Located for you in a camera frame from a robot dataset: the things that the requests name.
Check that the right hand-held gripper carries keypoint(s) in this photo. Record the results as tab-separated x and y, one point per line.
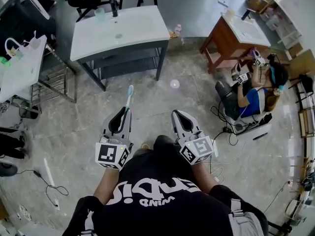
199	149

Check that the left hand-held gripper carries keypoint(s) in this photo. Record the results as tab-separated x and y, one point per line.
108	154

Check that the blue toothbrush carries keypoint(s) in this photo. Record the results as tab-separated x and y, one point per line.
130	90

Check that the person's left forearm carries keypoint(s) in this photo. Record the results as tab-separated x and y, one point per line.
105	183

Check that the person's right forearm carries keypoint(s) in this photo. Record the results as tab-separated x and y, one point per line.
201	176

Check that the person's left yellow shoe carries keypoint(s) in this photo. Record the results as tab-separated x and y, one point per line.
146	145

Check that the black metal sink stand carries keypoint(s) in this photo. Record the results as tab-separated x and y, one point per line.
128	63

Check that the white low stool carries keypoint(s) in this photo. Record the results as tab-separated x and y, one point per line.
258	131

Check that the white flat bar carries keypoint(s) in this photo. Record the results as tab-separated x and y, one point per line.
48	172

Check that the person's black printed shirt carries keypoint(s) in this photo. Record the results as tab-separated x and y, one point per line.
160	217

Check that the brown wooden sink cabinet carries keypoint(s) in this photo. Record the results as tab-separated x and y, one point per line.
221	38

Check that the large white sink basin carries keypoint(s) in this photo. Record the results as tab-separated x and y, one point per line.
137	23

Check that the translucent green cup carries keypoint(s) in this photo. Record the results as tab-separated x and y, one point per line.
99	15

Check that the small white sink basin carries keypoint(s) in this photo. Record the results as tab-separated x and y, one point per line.
248	31

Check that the translucent pinkish cup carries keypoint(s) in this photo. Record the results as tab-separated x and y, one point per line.
35	42

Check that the black sink faucet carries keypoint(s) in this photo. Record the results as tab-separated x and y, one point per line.
114	7

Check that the cream cup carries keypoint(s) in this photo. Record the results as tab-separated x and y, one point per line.
229	13

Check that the black angular faucet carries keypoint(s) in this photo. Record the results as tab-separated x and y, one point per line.
246	14

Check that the white power strip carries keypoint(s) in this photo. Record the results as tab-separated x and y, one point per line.
222	3

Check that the white floor appliance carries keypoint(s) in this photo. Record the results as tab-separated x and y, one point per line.
294	208

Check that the light wooden board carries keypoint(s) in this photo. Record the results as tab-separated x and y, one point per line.
302	63

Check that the white curved faucet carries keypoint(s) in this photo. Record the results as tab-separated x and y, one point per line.
8	43

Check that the black equipment case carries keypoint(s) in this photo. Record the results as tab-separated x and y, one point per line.
22	26

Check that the cardboard box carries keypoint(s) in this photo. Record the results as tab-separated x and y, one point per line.
258	1

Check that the white storage shelf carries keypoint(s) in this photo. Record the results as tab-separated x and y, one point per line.
283	16

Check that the chrome sink frame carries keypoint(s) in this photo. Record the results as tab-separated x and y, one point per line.
49	82

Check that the white sink on chrome frame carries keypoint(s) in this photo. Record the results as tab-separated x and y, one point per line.
19	77

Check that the wooden frame rack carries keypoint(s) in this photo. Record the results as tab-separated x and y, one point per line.
307	122

